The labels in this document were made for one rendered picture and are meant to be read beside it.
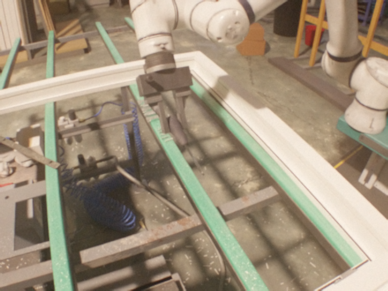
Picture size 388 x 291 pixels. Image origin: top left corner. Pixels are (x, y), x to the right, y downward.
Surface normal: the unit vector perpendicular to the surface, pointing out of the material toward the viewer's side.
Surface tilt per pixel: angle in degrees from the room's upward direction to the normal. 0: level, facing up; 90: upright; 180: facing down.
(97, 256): 0
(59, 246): 0
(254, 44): 90
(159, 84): 59
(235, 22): 88
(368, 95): 91
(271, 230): 0
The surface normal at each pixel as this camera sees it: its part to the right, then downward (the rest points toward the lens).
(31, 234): 0.41, 0.57
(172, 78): 0.35, 0.08
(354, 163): 0.00, -0.78
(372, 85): -0.76, 0.42
